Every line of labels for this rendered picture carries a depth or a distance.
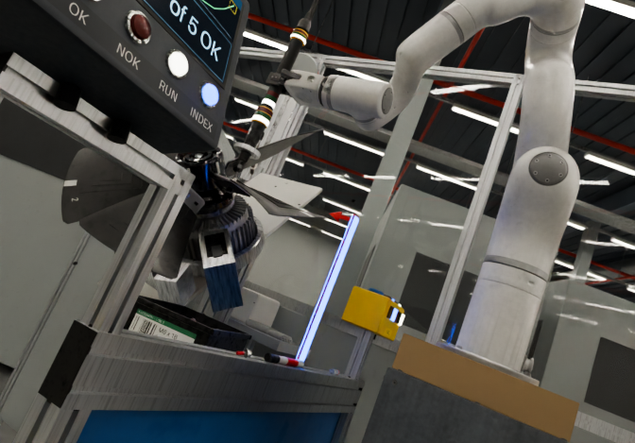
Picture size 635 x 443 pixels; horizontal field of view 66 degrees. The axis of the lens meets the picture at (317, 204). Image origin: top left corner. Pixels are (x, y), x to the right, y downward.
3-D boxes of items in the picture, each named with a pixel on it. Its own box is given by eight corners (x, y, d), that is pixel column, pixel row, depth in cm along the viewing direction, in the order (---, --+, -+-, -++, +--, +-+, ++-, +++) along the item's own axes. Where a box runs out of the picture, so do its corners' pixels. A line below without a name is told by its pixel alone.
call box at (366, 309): (358, 333, 135) (371, 297, 137) (392, 347, 130) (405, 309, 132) (338, 324, 121) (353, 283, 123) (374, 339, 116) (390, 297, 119)
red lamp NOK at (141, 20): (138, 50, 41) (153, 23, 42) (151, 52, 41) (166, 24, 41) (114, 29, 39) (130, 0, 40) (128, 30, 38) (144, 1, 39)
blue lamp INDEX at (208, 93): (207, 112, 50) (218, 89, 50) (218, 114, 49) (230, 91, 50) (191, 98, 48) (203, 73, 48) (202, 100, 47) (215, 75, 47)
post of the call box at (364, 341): (348, 376, 125) (365, 329, 128) (358, 381, 124) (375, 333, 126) (343, 375, 123) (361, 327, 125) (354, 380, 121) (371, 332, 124)
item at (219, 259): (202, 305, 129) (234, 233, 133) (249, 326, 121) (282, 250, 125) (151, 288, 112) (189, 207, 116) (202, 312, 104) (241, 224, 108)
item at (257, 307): (236, 316, 185) (248, 289, 187) (270, 332, 177) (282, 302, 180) (210, 308, 171) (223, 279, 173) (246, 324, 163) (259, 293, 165)
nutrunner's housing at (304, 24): (234, 160, 126) (302, 13, 136) (248, 166, 126) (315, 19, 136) (234, 156, 122) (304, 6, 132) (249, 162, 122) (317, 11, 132)
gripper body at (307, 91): (317, 93, 116) (279, 87, 121) (333, 115, 125) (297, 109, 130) (329, 67, 118) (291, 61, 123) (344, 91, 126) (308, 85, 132)
